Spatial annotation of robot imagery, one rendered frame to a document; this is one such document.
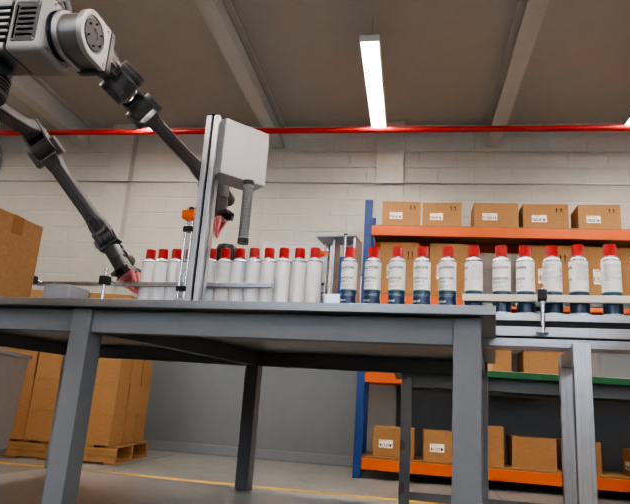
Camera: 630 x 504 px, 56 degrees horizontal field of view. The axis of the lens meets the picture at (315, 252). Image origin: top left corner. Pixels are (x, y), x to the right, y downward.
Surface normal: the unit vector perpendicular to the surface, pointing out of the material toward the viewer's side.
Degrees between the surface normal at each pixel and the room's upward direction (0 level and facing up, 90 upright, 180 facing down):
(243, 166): 90
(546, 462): 90
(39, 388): 90
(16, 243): 90
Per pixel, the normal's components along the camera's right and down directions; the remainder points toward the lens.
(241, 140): 0.62, -0.15
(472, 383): -0.28, -0.25
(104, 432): -0.06, -0.25
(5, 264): 0.97, 0.01
